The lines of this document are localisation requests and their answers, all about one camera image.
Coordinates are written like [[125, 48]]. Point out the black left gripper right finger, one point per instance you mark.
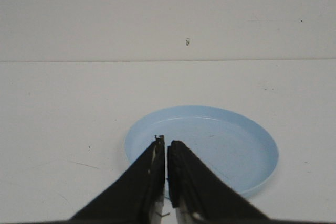
[[197, 193]]

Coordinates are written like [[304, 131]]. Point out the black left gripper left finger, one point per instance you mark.
[[137, 195]]

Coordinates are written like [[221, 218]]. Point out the light blue round plate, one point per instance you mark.
[[236, 149]]

